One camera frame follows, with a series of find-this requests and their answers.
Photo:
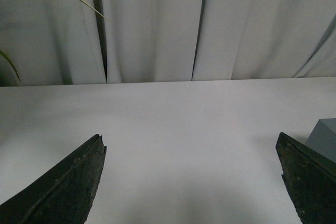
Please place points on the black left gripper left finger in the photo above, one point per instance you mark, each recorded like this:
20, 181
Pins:
65, 193

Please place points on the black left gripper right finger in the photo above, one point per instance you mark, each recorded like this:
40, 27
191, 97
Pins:
309, 179

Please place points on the gray square base block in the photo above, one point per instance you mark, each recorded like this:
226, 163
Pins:
322, 138

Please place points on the white pleated curtain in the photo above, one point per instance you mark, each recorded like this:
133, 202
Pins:
194, 40

